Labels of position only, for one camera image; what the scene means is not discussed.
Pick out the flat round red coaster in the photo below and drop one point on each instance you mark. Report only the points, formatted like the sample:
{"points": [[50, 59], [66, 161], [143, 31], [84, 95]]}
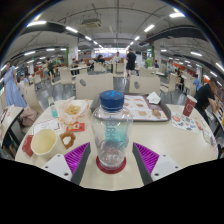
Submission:
{"points": [[111, 171]]}

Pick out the clear plastic bag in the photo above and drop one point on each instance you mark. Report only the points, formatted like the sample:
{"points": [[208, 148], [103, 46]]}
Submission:
{"points": [[207, 136]]}

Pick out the red sauce packet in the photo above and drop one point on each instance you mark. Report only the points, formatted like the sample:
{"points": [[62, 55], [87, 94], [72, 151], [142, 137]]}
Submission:
{"points": [[199, 125], [75, 126]]}

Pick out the beige chair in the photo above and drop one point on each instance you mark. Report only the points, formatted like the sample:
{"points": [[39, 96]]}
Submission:
{"points": [[95, 86], [145, 85]]}

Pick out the white paper napkin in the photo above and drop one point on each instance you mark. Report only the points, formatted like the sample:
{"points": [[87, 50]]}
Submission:
{"points": [[154, 98]]}

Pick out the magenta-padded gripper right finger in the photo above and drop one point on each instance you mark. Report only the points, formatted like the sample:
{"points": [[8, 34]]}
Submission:
{"points": [[148, 158]]}

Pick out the food wrapper paper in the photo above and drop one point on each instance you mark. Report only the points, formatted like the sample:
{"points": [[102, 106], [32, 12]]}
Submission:
{"points": [[73, 109]]}

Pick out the ceiling air conditioner unit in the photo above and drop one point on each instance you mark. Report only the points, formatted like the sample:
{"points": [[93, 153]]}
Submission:
{"points": [[91, 22]]}

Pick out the white printed paper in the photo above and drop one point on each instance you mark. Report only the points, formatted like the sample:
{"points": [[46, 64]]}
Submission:
{"points": [[45, 125]]}

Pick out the pink bag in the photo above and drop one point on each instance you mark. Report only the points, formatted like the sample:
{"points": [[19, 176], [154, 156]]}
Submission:
{"points": [[28, 115]]}

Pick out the red carton box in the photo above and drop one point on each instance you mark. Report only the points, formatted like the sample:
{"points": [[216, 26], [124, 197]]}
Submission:
{"points": [[27, 146]]}

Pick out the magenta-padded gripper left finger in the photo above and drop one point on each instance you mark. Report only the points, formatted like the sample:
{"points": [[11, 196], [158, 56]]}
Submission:
{"points": [[76, 158]]}

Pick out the person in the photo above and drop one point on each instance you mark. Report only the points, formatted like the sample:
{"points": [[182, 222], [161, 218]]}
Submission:
{"points": [[50, 68], [204, 96], [131, 61], [12, 86]]}

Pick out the clear blue-capped water bottle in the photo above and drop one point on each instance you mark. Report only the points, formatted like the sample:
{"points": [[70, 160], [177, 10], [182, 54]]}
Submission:
{"points": [[111, 133]]}

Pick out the cream paper cup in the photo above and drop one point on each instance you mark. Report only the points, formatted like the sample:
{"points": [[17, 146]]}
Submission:
{"points": [[43, 143]]}

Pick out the ceiling lights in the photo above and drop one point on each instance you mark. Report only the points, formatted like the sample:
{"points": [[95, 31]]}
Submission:
{"points": [[176, 15]]}

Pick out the small clear bottle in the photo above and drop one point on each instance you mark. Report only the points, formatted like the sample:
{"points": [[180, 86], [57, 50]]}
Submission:
{"points": [[53, 108]]}

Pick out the brown food tray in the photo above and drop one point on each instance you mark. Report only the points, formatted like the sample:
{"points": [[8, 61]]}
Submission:
{"points": [[143, 110]]}

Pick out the colourful sticker sheet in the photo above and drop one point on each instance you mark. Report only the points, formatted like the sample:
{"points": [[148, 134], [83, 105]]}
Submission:
{"points": [[183, 122]]}

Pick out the red paper cup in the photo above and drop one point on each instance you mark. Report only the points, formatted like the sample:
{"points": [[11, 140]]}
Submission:
{"points": [[189, 106]]}

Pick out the beige side table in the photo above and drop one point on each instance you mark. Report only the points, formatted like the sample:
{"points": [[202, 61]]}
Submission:
{"points": [[10, 121]]}

